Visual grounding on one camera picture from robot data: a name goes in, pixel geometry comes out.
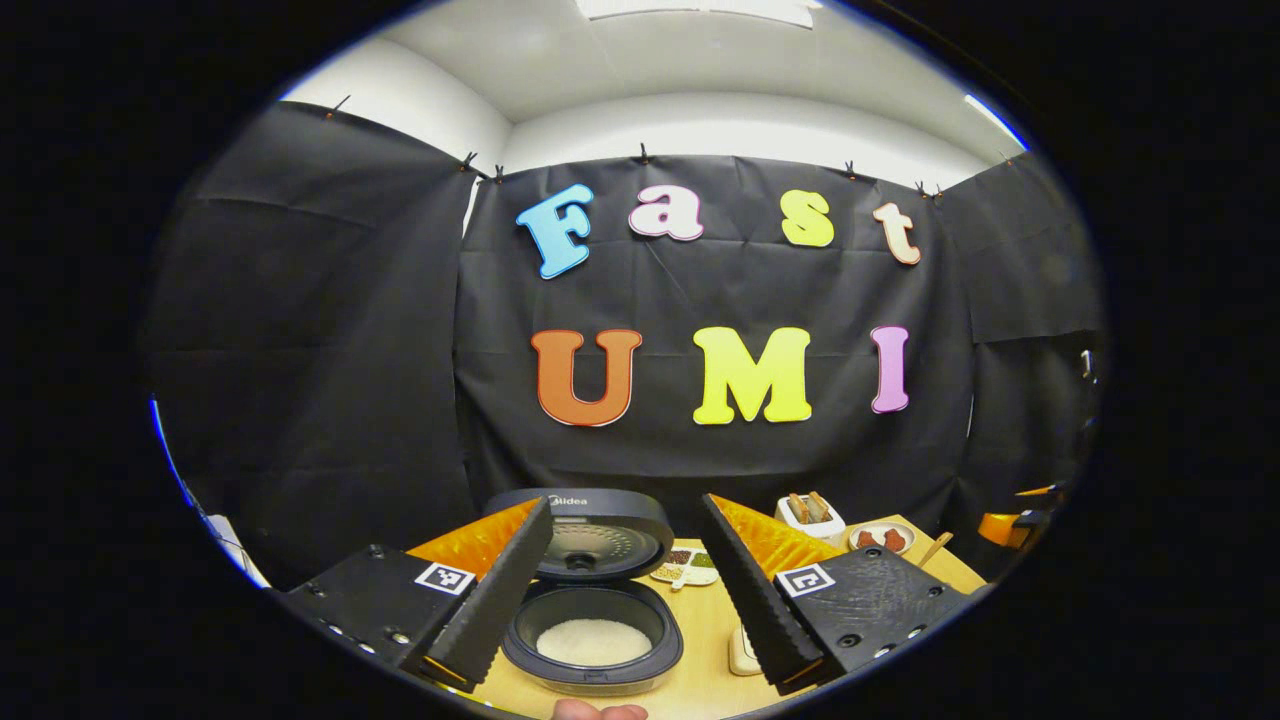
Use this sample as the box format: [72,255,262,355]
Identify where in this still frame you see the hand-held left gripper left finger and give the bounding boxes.
[280,497,554,693]

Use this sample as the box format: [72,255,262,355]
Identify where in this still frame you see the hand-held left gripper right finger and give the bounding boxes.
[700,493,976,698]

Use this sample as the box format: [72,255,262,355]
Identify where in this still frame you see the dark grey rice cooker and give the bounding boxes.
[483,487,685,698]

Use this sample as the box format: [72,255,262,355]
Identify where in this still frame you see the white divided seasoning plate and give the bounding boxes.
[650,546,721,591]

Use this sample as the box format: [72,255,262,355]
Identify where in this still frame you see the white toaster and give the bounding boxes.
[775,492,848,548]

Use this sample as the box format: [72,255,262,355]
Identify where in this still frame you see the white round plate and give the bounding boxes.
[848,522,916,557]

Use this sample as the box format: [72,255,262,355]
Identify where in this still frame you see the white paper sheet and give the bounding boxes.
[203,513,273,589]

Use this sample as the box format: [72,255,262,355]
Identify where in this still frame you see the black backdrop cloth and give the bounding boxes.
[140,100,1111,591]

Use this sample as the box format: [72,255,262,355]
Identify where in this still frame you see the ceiling light panel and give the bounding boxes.
[578,0,821,29]
[965,93,1029,151]

